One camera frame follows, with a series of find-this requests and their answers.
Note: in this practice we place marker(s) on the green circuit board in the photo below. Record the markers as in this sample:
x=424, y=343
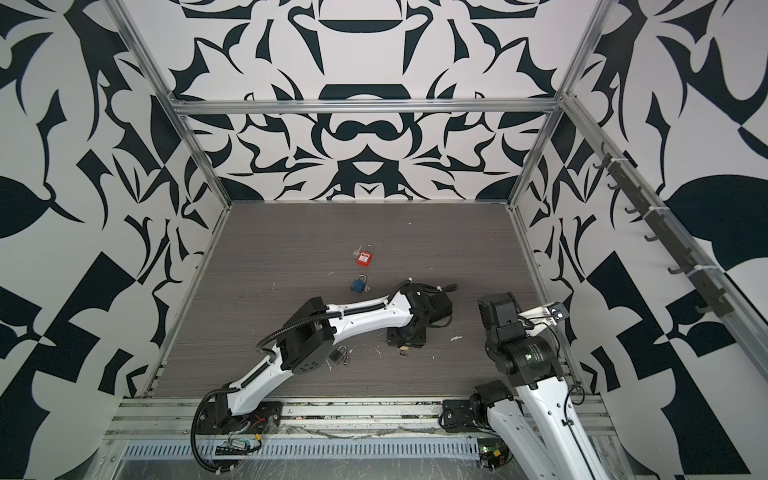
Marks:
x=493, y=454
x=233, y=447

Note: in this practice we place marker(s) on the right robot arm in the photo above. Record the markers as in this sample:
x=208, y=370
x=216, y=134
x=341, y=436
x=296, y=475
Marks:
x=533, y=411

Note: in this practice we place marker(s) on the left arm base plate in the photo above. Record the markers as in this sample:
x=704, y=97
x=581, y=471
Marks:
x=252, y=417

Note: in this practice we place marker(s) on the left green circuit board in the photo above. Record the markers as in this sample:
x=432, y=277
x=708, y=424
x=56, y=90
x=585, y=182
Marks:
x=233, y=447

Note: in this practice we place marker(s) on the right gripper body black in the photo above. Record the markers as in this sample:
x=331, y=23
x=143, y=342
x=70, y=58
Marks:
x=492, y=341

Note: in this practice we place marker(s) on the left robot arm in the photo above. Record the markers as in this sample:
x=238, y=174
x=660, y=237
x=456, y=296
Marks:
x=313, y=336

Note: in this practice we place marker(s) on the aluminium mounting rail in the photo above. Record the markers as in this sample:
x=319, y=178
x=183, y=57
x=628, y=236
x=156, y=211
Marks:
x=155, y=418

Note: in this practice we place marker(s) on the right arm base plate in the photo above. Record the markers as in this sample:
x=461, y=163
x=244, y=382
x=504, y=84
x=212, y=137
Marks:
x=459, y=416

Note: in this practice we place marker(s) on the black padlock with keys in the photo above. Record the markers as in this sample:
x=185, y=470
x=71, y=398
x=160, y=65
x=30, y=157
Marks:
x=340, y=355

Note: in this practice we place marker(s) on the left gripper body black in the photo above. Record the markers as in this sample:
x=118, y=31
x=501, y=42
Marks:
x=408, y=340

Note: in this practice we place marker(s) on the right green circuit board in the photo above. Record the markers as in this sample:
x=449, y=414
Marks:
x=493, y=454

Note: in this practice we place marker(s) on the white slotted cable duct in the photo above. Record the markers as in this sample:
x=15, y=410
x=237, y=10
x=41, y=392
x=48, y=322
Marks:
x=323, y=448

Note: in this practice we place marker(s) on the blue padlock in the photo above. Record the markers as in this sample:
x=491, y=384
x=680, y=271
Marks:
x=360, y=285

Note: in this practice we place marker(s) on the red padlock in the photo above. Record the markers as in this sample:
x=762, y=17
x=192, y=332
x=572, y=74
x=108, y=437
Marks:
x=364, y=255

